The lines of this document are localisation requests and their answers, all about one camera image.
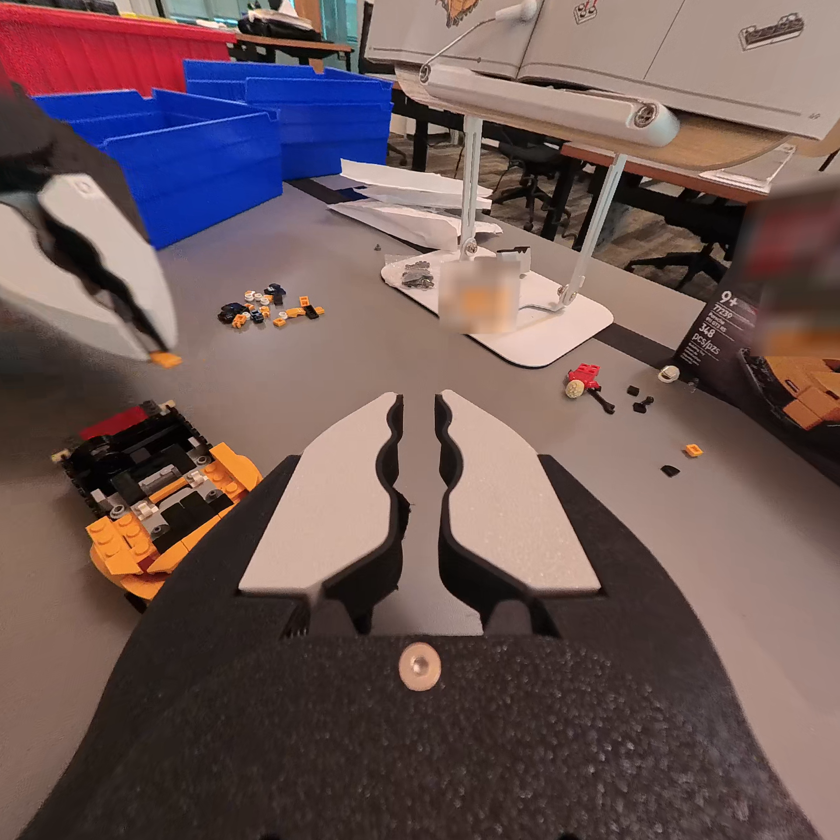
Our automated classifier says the clear acrylic holder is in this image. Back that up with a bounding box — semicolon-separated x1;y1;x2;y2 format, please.
699;146;798;193

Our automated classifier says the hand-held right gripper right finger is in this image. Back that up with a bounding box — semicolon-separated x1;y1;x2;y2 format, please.
434;389;602;636

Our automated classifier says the black office chair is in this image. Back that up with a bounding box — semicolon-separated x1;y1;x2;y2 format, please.
623;223;746;293
492;128;572;227

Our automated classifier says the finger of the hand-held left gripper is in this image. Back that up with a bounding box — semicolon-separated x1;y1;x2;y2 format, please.
0;202;153;363
39;172;179;350

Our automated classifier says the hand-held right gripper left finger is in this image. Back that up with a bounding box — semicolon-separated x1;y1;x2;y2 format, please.
238;392;412;636

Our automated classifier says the orange and black lego car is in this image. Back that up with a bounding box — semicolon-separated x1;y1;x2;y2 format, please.
51;400;265;601

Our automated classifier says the red lego minifigure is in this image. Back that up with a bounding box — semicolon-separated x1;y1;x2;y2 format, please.
563;363;602;401

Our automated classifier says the pile of small lego pieces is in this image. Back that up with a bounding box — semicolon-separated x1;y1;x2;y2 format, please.
217;282;327;329

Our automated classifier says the wooden side table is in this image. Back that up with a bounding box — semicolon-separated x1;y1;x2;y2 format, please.
233;33;355;74

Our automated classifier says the clear bag of black pieces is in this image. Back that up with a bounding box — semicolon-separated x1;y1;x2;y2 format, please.
384;256;442;291

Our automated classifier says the open instruction booklet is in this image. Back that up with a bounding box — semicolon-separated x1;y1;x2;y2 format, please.
364;0;840;142

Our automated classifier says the red plastic bin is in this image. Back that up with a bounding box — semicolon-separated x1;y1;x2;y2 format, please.
0;5;238;99

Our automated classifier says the blue plastic bin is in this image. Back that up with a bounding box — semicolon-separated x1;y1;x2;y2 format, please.
31;87;284;252
182;59;395;182

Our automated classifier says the white book stand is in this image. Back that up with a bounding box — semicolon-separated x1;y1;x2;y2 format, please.
381;0;798;366

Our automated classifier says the black lego set box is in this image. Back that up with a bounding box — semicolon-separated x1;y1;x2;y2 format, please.
679;282;840;488

